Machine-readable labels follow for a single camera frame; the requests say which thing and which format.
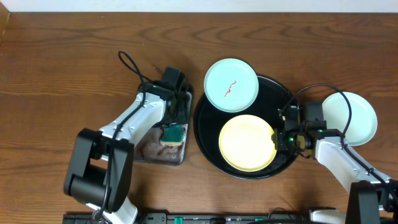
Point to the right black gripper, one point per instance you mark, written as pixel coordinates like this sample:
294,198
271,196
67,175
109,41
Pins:
279,134

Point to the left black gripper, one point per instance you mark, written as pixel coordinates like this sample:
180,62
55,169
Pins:
185,113

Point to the green yellow sponge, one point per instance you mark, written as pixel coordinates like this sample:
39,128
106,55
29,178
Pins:
173,135

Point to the yellow plate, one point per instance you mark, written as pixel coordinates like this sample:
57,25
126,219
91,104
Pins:
245,142

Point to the light blue plate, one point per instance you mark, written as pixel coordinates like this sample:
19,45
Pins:
231,85
363,124

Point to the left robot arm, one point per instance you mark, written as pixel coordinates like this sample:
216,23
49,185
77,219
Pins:
100,169

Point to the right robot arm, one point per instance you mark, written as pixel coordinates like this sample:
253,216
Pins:
372,194

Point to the round black tray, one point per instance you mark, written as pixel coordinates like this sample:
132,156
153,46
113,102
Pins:
208,122

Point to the rectangular metal baking tray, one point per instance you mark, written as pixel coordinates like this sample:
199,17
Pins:
147,136

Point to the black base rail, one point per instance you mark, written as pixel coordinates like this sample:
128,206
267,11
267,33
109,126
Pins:
276,215

